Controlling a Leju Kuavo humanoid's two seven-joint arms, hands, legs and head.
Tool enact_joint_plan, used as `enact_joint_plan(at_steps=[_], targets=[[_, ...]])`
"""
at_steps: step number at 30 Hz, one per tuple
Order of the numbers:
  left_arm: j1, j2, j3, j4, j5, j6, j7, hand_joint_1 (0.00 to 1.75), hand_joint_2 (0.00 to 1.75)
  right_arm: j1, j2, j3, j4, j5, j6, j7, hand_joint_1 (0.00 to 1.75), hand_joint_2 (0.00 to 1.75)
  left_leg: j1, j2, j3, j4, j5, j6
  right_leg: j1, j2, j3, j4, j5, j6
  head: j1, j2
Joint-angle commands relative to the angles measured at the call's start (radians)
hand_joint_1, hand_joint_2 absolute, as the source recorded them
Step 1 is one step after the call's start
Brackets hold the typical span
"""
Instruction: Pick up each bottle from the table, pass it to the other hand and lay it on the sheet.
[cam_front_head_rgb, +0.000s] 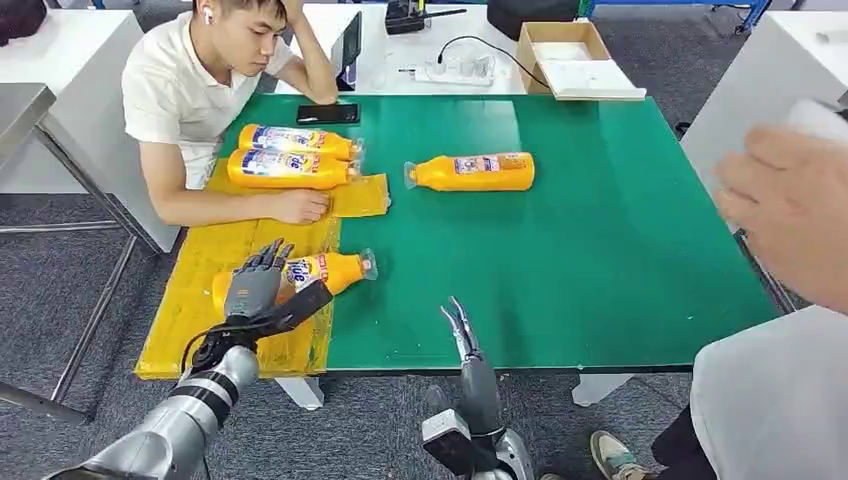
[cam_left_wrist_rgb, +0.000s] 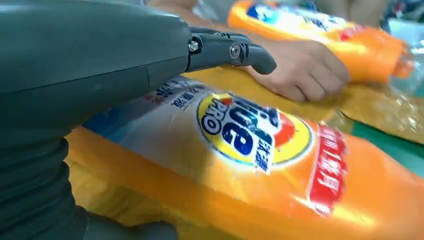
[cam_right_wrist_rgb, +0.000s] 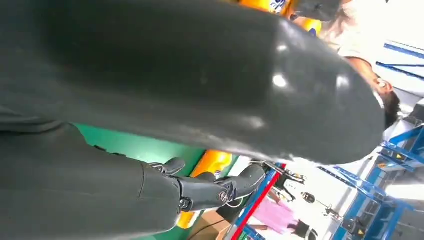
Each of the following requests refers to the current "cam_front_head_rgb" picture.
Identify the white cloth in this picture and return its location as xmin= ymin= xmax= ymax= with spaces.
xmin=784 ymin=99 xmax=848 ymax=144

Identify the black bag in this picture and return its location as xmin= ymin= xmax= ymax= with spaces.
xmin=486 ymin=0 xmax=584 ymax=42

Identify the large yellow sheet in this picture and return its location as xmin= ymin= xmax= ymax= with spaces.
xmin=134 ymin=157 xmax=343 ymax=382

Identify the cardboard box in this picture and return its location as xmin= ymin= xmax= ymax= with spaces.
xmin=516 ymin=21 xmax=648 ymax=103

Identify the black radio charger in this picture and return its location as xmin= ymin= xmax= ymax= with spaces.
xmin=385 ymin=0 xmax=469 ymax=36

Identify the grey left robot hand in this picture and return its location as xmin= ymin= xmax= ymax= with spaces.
xmin=223 ymin=238 xmax=335 ymax=336

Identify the green table mat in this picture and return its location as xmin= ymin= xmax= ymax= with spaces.
xmin=217 ymin=92 xmax=782 ymax=374

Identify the person's shoe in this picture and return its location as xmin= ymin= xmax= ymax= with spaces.
xmin=589 ymin=430 xmax=655 ymax=480

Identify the white table leg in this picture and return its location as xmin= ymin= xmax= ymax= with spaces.
xmin=274 ymin=376 xmax=327 ymax=413
xmin=570 ymin=372 xmax=637 ymax=408

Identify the white power strip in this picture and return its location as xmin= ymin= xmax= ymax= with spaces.
xmin=413 ymin=54 xmax=497 ymax=88

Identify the black cable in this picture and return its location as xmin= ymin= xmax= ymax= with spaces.
xmin=437 ymin=34 xmax=552 ymax=91

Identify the steel table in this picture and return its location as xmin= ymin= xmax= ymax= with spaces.
xmin=0 ymin=82 xmax=165 ymax=427

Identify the person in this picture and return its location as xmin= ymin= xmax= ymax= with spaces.
xmin=589 ymin=99 xmax=848 ymax=480
xmin=121 ymin=0 xmax=340 ymax=228

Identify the white side table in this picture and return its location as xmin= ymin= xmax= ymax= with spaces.
xmin=680 ymin=9 xmax=848 ymax=234
xmin=0 ymin=9 xmax=181 ymax=254

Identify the orange drink bottle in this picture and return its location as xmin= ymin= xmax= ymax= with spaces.
xmin=237 ymin=123 xmax=365 ymax=162
xmin=211 ymin=248 xmax=379 ymax=317
xmin=404 ymin=152 xmax=537 ymax=194
xmin=227 ymin=146 xmax=363 ymax=192

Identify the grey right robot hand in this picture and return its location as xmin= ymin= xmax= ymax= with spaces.
xmin=425 ymin=296 xmax=503 ymax=437

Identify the dark bag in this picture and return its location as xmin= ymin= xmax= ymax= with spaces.
xmin=0 ymin=0 xmax=49 ymax=47

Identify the black smartphone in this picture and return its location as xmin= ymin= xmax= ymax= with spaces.
xmin=296 ymin=103 xmax=362 ymax=126

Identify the person's right hand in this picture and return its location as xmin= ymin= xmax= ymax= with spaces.
xmin=268 ymin=188 xmax=331 ymax=227

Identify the blue metal frame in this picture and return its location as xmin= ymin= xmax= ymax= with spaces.
xmin=581 ymin=0 xmax=774 ymax=36

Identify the dark standing tablet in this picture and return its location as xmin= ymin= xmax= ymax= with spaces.
xmin=329 ymin=11 xmax=364 ymax=93

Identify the white foam board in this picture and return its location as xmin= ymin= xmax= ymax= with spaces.
xmin=541 ymin=59 xmax=648 ymax=102

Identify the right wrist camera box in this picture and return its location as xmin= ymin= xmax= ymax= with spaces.
xmin=421 ymin=409 xmax=499 ymax=477

